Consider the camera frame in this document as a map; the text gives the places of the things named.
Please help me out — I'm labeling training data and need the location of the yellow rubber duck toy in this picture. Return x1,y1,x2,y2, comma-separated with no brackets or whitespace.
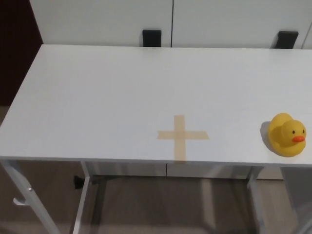
268,112,307,157

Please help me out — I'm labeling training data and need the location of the white desk crossbar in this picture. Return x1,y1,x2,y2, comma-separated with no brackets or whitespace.
90,174,252,186

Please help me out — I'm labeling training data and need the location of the black desk foot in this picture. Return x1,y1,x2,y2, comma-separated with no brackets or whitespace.
73,175,85,190

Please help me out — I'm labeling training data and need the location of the white desk leg with hook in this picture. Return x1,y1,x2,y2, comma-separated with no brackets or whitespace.
0,159,61,234

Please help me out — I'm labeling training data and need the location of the white cabinet panel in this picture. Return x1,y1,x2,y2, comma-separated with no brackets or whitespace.
28,0,175,48
172,0,312,50

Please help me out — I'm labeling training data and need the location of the dark maroon door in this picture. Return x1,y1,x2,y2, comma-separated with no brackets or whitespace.
0,0,45,107

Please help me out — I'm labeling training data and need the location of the black cabinet bracket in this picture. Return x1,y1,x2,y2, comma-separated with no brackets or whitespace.
276,30,300,50
142,29,163,47

